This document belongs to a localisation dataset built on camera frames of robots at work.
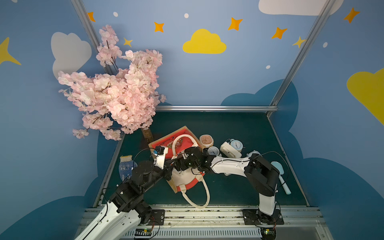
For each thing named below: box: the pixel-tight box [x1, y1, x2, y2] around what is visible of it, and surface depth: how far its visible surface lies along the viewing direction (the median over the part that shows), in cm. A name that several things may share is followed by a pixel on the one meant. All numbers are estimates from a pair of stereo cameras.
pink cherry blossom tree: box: [58, 24, 166, 143], surface depth 62 cm
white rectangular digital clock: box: [220, 141, 242, 159], surface depth 96 cm
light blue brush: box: [270, 161, 292, 195], surface depth 88 cm
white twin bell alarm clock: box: [208, 146, 220, 156], surface depth 97 cm
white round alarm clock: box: [226, 139, 246, 153], surface depth 100 cm
